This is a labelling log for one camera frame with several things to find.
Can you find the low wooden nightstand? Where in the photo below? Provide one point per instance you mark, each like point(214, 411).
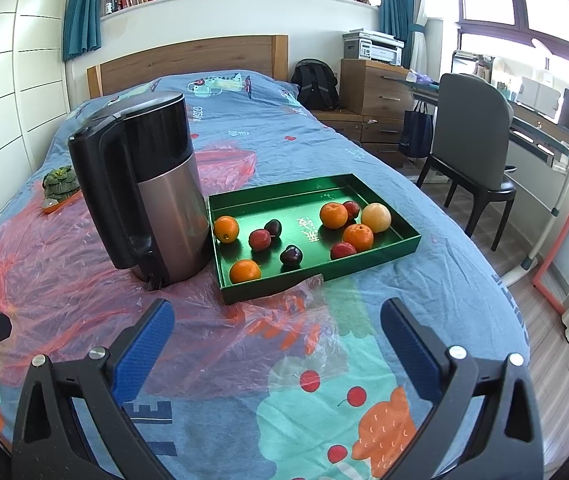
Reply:
point(384, 132)

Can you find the yellow pear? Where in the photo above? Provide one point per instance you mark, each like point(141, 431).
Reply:
point(376, 217)

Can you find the green leafy vegetable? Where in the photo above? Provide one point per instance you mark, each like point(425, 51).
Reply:
point(62, 182)

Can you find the white printer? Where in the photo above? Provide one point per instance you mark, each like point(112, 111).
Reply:
point(374, 50)

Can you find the white wardrobe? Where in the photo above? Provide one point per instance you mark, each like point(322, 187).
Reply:
point(14, 85)

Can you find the white desk lamp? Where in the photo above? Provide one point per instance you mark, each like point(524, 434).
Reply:
point(542, 43)

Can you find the dark tote bag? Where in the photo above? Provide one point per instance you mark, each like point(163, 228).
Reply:
point(414, 132)

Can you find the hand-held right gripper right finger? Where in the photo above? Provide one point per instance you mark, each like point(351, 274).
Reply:
point(409, 350)

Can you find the black backpack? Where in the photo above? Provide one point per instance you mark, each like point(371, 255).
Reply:
point(314, 85)

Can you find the wooden headboard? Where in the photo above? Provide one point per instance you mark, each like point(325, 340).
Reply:
point(189, 57)

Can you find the orange plate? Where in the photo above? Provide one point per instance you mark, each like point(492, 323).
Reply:
point(52, 205)

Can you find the pink plastic sheet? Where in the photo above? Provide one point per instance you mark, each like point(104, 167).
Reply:
point(64, 285)

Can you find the dark plum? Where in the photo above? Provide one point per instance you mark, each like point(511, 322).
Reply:
point(290, 255)
point(274, 227)

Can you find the purple packet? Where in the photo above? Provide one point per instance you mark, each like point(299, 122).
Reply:
point(420, 78)

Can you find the teal curtain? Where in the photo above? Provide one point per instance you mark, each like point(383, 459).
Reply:
point(82, 10)
point(394, 0)

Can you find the white storage box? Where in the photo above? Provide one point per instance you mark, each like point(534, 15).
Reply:
point(539, 92)

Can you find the red apple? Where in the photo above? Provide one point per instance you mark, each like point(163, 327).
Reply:
point(343, 250)
point(353, 208)
point(260, 239)

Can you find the orange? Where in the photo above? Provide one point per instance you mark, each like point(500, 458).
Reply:
point(358, 237)
point(245, 271)
point(226, 228)
point(333, 214)

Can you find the green tray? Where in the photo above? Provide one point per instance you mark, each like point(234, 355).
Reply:
point(304, 195)

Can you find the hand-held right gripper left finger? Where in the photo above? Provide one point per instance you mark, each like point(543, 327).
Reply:
point(144, 355)

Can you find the grey chair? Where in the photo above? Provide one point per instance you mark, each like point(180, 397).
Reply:
point(469, 125)

